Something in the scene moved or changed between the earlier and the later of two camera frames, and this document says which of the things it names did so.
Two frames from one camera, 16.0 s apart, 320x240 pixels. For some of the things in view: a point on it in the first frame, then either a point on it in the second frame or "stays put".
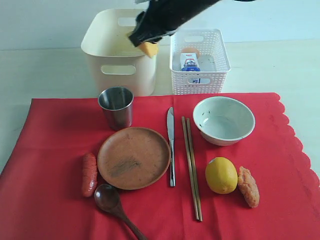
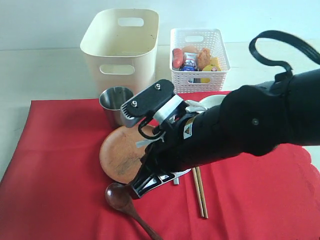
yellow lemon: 221,175 -> 208,68
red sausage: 89,174 -> 177,58
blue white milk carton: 189,62 stays put
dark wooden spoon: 107,196 -> 120,196
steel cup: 117,102 stays put
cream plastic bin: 113,60 stays put
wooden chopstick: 195,203 -> 198,190
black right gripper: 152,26 -> 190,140
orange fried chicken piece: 248,187 -> 203,59
